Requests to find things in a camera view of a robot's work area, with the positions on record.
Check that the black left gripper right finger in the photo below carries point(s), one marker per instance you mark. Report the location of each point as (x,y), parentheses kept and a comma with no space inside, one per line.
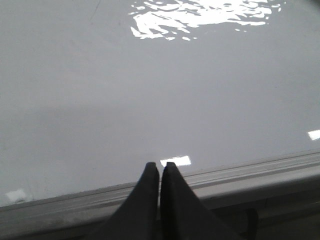
(183,216)

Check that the white whiteboard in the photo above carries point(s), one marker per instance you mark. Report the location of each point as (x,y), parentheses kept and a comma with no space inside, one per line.
(91,90)

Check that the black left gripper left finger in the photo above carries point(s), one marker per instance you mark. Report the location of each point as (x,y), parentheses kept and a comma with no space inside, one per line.
(135,219)

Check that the grey aluminium whiteboard frame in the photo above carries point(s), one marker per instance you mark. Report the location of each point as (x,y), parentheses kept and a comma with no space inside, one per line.
(71,216)

